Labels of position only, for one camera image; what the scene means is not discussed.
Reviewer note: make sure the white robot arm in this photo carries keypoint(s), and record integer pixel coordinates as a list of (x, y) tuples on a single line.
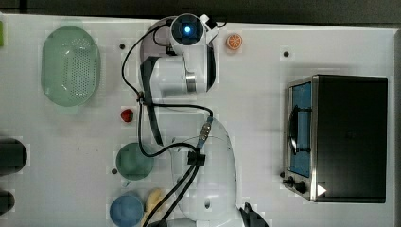
[(202, 158)]

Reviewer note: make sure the red toy strawberry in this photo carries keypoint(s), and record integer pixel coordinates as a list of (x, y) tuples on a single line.
[(127, 115)]

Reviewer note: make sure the orange slice toy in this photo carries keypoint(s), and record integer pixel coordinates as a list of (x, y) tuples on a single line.
[(234, 41)]

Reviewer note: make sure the green cup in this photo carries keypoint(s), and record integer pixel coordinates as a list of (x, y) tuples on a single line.
[(132, 164)]

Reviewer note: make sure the yellow toy banana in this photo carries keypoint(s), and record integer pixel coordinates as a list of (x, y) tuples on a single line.
[(154, 197)]

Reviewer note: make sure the blue bowl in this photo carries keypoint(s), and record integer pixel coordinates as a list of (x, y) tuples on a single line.
[(126, 211)]

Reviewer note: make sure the black toaster oven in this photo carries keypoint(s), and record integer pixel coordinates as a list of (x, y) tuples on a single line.
[(336, 138)]

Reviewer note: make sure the green plastic colander basket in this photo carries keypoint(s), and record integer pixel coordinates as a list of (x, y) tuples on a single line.
[(70, 66)]

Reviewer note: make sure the black cylinder object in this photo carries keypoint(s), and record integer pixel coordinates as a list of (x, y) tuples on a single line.
[(13, 156)]

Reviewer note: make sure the dark cylinder object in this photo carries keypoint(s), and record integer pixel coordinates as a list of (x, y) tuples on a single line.
[(7, 202)]

